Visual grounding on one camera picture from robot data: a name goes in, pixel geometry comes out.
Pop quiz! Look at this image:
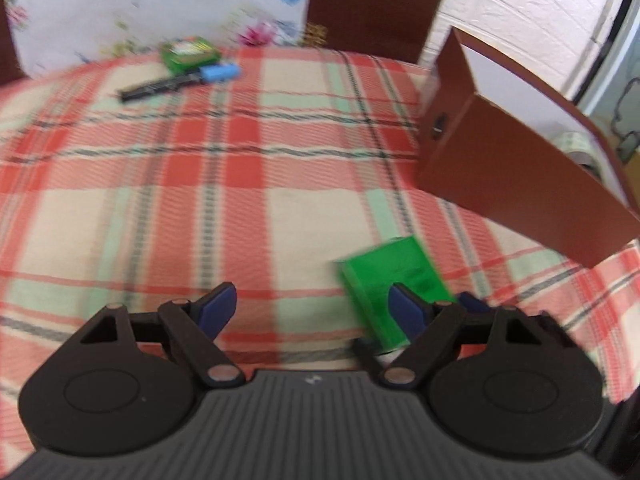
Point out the green transparent plastic box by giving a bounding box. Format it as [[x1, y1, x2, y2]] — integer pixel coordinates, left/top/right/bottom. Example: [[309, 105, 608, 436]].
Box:
[[334, 236, 458, 353]]

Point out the small blue cylinder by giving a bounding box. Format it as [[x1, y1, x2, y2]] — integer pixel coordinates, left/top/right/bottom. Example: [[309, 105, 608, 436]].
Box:
[[199, 62, 243, 83]]

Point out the brown cardboard box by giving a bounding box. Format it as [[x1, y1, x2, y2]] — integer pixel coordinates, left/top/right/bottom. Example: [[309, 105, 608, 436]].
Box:
[[414, 25, 640, 270]]

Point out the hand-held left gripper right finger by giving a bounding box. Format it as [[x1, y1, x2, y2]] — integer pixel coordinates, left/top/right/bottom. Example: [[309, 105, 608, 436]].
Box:
[[382, 282, 573, 388]]

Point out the green printed box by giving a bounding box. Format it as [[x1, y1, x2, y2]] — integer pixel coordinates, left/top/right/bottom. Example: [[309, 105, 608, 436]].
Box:
[[159, 36, 223, 75]]

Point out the black marker pen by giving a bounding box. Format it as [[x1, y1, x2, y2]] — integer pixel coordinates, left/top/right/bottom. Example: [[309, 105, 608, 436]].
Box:
[[116, 72, 206, 105]]

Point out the black cable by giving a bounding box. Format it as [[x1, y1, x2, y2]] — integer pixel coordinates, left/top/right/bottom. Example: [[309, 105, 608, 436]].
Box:
[[611, 77, 640, 141]]

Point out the red plaid blanket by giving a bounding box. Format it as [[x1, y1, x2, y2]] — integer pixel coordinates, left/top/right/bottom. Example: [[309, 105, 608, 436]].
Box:
[[0, 46, 640, 480]]

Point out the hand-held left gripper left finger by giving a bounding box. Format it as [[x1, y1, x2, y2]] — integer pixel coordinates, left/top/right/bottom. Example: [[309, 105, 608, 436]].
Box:
[[79, 281, 247, 388]]

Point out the clear packing tape roll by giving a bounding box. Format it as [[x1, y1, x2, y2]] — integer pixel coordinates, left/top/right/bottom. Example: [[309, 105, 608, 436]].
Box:
[[554, 131, 603, 181]]

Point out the floral plastic sheet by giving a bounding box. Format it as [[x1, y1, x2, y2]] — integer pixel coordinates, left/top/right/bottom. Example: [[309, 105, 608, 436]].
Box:
[[0, 0, 313, 81]]

